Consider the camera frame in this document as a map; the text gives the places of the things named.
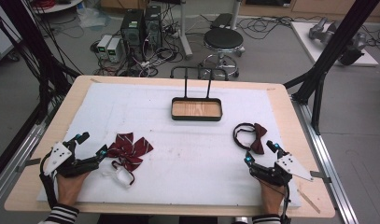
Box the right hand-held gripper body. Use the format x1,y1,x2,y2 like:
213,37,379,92
248,152,315,188

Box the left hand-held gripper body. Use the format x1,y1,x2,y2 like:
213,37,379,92
43,142,102,179

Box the plain dark red bow tie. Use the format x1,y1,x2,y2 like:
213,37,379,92
232,121,269,156

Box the striped dark red bow tie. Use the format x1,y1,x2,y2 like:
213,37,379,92
102,132,155,189

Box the black rack with wooden tray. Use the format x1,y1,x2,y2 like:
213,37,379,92
169,65,230,122

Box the person's right hand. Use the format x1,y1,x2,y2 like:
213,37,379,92
259,178,288,217

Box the person's left hand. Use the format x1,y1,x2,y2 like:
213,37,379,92
55,171,91,207

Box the white foam mat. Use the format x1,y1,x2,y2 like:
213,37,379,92
36,82,303,209

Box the white bench power supply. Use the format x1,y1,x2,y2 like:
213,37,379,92
106,37,123,63
96,34,113,61

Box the white floor board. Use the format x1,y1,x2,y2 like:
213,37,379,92
289,21,380,68

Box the black round stool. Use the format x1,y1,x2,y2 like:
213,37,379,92
199,27,246,78

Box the clear plastic bag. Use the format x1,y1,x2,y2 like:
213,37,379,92
76,5,112,30

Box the black computer tower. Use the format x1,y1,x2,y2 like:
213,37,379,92
143,5,163,50
120,8,146,50

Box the grey equipment case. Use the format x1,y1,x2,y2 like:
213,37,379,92
0,17,22,63

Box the round white table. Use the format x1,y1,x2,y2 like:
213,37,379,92
31,0,85,15

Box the flat black box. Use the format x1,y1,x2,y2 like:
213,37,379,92
210,12,234,30

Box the grey metal table leg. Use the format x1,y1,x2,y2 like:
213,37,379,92
177,0,194,61
230,0,244,31

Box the right hand-held gripper black cable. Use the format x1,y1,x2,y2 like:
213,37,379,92
281,182,292,224

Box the hand-held gripper black cable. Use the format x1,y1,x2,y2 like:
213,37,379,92
38,151,60,210
281,182,292,224

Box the grey metal bracket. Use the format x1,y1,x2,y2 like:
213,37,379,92
15,157,42,174
309,170,332,184

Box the left hand-held gripper black cable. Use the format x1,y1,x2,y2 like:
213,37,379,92
38,151,60,210

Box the aluminium rail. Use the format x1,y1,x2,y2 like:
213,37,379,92
0,102,60,213
290,94,360,224

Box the black metal frame post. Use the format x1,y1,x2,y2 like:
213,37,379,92
0,0,82,125
283,0,380,136

